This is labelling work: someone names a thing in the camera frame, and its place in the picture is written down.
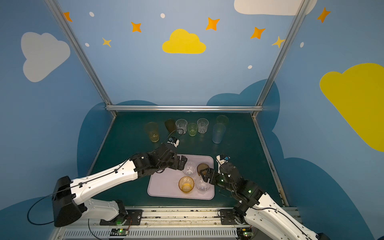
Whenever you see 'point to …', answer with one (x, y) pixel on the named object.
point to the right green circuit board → (245, 233)
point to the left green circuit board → (119, 232)
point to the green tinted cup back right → (222, 119)
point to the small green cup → (192, 128)
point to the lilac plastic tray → (164, 185)
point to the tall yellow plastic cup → (152, 127)
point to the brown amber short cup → (201, 166)
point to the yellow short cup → (186, 184)
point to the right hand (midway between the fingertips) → (206, 171)
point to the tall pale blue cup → (219, 129)
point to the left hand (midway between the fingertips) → (182, 158)
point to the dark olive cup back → (171, 125)
